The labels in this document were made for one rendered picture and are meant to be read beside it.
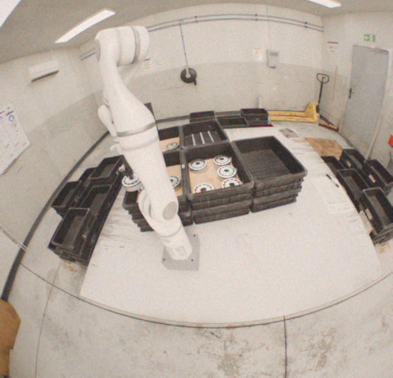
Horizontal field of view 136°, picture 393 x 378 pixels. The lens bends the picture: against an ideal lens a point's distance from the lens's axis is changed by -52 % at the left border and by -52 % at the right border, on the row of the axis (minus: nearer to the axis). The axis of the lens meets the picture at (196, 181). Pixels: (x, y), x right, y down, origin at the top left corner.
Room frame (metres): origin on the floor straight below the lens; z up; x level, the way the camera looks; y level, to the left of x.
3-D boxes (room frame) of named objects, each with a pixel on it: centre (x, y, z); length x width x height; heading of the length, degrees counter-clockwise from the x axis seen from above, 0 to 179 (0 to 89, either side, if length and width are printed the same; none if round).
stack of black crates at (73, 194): (1.16, 1.43, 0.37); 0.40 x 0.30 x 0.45; 170
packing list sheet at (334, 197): (0.45, -0.85, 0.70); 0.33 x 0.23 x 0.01; 169
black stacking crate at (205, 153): (0.67, -0.10, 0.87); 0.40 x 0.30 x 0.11; 179
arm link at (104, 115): (0.58, 0.26, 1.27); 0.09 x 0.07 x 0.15; 128
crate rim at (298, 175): (0.67, -0.40, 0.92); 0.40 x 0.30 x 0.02; 179
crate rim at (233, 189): (0.67, -0.10, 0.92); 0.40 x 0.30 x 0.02; 179
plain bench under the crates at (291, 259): (0.76, -0.22, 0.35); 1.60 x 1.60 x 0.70; 79
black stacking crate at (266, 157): (0.67, -0.40, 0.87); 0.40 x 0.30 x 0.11; 179
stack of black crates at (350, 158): (0.94, -1.98, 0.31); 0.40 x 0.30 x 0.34; 170
